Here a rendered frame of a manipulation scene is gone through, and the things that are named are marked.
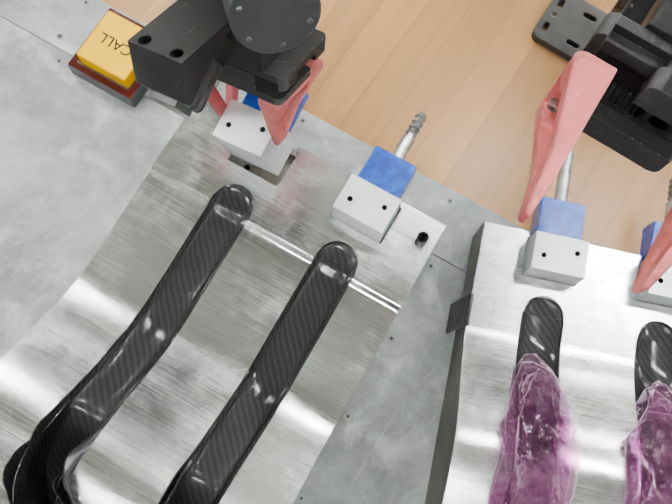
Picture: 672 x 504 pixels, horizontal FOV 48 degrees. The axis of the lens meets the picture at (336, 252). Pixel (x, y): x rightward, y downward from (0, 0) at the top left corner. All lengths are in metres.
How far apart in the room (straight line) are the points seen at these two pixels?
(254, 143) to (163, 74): 0.15
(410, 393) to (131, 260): 0.29
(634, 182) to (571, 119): 0.49
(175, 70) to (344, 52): 0.38
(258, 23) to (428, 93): 0.39
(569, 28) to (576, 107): 0.54
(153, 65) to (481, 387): 0.38
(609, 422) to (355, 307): 0.24
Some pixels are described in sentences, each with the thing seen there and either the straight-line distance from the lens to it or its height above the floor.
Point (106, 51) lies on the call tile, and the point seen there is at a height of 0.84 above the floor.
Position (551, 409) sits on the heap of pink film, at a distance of 0.67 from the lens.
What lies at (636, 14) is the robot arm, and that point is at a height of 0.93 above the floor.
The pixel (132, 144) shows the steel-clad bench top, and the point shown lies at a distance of 0.82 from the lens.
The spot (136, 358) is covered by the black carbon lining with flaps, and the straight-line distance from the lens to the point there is 0.67.
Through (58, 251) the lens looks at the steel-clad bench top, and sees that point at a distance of 0.80.
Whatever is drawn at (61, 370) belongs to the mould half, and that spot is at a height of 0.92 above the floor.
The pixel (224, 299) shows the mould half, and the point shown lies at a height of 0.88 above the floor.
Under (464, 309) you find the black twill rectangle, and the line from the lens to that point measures 0.71.
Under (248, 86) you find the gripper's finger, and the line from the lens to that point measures 0.58.
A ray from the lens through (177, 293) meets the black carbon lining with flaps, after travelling 0.68.
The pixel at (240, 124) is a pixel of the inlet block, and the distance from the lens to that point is 0.65.
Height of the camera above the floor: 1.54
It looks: 75 degrees down
